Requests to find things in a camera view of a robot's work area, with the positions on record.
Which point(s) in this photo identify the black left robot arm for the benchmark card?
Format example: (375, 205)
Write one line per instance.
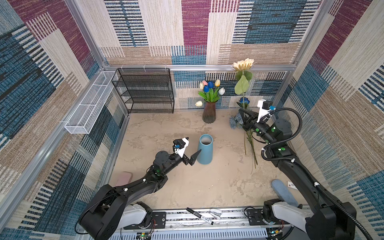
(104, 212)

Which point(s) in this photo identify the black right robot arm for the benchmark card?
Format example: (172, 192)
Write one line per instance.
(328, 217)

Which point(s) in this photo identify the pale blue hydrangea stem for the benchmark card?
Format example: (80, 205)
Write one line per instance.
(237, 122)

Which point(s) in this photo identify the black wire shelf rack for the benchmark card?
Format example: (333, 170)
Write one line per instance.
(145, 90)

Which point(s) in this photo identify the blue tulip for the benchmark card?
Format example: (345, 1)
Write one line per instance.
(209, 88)

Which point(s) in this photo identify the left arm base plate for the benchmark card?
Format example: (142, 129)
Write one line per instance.
(157, 219)

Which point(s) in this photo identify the teal cylindrical vase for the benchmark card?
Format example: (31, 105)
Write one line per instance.
(206, 146)

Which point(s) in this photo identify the cream sunflower stem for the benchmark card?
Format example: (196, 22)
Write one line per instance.
(243, 75)

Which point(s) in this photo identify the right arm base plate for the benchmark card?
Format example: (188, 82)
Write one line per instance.
(255, 218)

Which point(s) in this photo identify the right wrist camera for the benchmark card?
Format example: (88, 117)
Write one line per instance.
(264, 108)

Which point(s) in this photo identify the white wire mesh basket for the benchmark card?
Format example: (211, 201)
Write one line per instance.
(89, 109)

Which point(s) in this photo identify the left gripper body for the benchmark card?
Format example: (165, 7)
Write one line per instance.
(185, 160)

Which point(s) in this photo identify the yellow tulip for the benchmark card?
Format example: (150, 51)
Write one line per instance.
(217, 83)

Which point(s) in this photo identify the pink flat tray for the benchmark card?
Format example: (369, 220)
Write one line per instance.
(124, 179)

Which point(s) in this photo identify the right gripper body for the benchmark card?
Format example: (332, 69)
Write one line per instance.
(259, 128)

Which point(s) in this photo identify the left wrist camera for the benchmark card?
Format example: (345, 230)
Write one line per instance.
(180, 146)

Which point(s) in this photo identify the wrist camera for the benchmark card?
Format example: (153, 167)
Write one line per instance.
(264, 108)
(180, 146)

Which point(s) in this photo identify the dark red glass vase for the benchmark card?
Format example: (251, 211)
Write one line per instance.
(209, 114)

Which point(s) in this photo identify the black marker pen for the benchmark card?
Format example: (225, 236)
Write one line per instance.
(201, 217)

